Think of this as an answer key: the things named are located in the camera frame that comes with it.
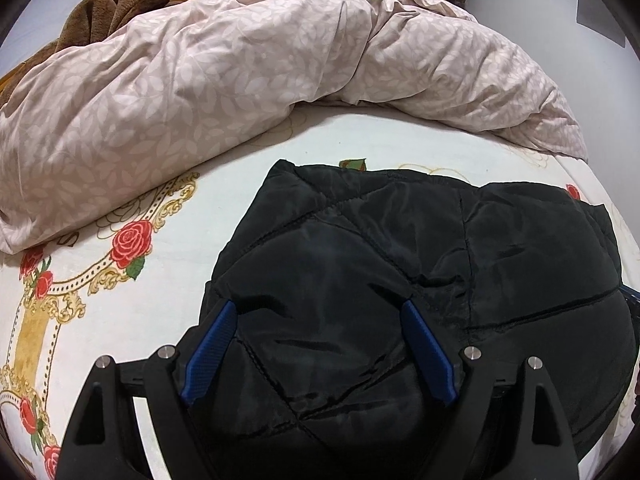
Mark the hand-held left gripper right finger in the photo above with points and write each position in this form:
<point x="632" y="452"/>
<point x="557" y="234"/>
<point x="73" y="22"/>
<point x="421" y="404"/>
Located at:
<point x="427" y="350"/>

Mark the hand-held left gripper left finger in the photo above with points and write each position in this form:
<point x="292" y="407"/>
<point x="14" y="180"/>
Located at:
<point x="210" y="355"/>

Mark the black hooded puffer jacket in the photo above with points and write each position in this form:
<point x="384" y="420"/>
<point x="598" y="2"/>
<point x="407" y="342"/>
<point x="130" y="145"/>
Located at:
<point x="400" y="260"/>

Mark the white rose-print bed sheet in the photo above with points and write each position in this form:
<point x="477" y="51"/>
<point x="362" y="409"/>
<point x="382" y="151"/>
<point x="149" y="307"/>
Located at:
<point x="125" y="320"/>

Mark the pink leaf-print duvet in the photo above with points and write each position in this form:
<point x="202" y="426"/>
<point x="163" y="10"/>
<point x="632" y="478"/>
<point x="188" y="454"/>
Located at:
<point x="225" y="85"/>

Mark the wooden headboard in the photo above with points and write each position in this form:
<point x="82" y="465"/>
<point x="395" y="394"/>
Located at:
<point x="11" y="85"/>

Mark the brown fleece blanket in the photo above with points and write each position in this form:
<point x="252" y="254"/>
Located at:
<point x="115" y="7"/>

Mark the grey wall sheet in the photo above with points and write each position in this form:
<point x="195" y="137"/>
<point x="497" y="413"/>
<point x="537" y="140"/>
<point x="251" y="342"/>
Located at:
<point x="600" y="12"/>

